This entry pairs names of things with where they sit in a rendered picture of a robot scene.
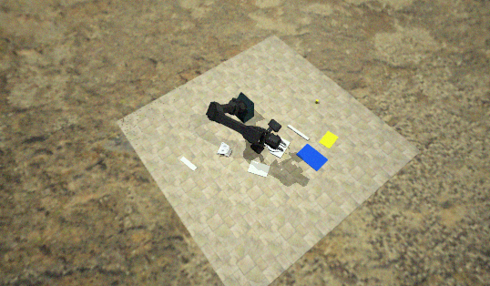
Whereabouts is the blue flat rectangular plate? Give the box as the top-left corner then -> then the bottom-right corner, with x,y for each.
296,144 -> 328,171

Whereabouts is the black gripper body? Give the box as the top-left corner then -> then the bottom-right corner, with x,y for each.
250,119 -> 281,154

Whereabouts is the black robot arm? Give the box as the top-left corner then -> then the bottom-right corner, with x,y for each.
206,97 -> 281,149

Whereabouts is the yellow flat square plate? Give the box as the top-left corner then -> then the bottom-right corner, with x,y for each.
320,131 -> 338,148

